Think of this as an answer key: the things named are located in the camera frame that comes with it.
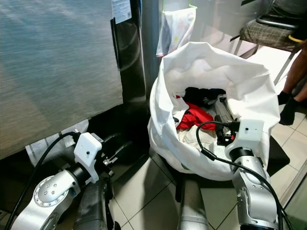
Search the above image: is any dark grey garment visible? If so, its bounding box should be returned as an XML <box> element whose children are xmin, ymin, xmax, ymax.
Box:
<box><xmin>213</xmin><ymin>95</ymin><xmax>240</xmax><ymax>127</ymax></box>

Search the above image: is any cream garment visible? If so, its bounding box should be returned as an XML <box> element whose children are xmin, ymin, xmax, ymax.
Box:
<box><xmin>177</xmin><ymin>126</ymin><xmax>221</xmax><ymax>156</ymax></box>

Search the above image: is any red garment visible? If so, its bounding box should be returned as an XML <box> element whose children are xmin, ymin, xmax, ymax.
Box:
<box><xmin>177</xmin><ymin>96</ymin><xmax>216</xmax><ymax>131</ymax></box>

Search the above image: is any black garment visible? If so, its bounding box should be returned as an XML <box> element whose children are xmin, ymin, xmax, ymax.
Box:
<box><xmin>182</xmin><ymin>87</ymin><xmax>226</xmax><ymax>107</ymax></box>

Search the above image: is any grey left robot leg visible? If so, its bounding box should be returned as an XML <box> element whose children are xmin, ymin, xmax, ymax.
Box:
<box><xmin>72</xmin><ymin>180</ymin><xmax>113</xmax><ymax>230</ymax></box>

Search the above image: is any grey robot leg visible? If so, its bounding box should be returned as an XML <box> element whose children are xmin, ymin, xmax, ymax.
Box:
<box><xmin>72</xmin><ymin>180</ymin><xmax>113</xmax><ymax>230</ymax></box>
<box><xmin>175</xmin><ymin>180</ymin><xmax>209</xmax><ymax>230</ymax></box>

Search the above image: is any white laundry bag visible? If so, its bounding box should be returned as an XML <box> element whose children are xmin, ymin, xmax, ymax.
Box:
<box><xmin>148</xmin><ymin>42</ymin><xmax>281</xmax><ymax>182</ymax></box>

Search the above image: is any printed paper sheet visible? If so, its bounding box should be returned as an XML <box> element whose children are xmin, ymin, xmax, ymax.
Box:
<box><xmin>25</xmin><ymin>120</ymin><xmax>89</xmax><ymax>166</ymax></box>

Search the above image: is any grey right robot leg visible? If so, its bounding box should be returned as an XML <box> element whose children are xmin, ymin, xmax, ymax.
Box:
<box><xmin>175</xmin><ymin>180</ymin><xmax>209</xmax><ymax>230</ymax></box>

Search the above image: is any glossy black appliance panel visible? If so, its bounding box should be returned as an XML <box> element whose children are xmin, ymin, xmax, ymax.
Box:
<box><xmin>110</xmin><ymin>0</ymin><xmax>147</xmax><ymax>118</ymax></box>

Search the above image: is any grey cabinet panel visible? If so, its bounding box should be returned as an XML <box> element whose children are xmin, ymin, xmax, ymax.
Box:
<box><xmin>0</xmin><ymin>0</ymin><xmax>124</xmax><ymax>159</ymax></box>

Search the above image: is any checked cushion chair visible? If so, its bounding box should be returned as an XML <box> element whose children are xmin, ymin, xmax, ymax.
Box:
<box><xmin>230</xmin><ymin>0</ymin><xmax>307</xmax><ymax>84</ymax></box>

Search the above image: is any white paper label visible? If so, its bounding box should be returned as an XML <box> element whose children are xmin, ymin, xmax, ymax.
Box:
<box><xmin>111</xmin><ymin>0</ymin><xmax>132</xmax><ymax>24</ymax></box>

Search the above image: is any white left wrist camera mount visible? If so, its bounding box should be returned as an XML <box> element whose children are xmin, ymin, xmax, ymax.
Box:
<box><xmin>73</xmin><ymin>132</ymin><xmax>104</xmax><ymax>183</ymax></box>

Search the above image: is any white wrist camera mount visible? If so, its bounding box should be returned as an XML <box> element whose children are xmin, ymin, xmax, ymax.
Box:
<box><xmin>235</xmin><ymin>120</ymin><xmax>265</xmax><ymax>155</ymax></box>
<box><xmin>73</xmin><ymin>132</ymin><xmax>104</xmax><ymax>183</ymax></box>

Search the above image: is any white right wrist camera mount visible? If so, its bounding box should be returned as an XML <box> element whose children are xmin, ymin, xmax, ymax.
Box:
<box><xmin>235</xmin><ymin>120</ymin><xmax>265</xmax><ymax>155</ymax></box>

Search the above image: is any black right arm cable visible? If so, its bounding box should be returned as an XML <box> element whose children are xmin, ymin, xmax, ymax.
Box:
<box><xmin>196</xmin><ymin>121</ymin><xmax>293</xmax><ymax>230</ymax></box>

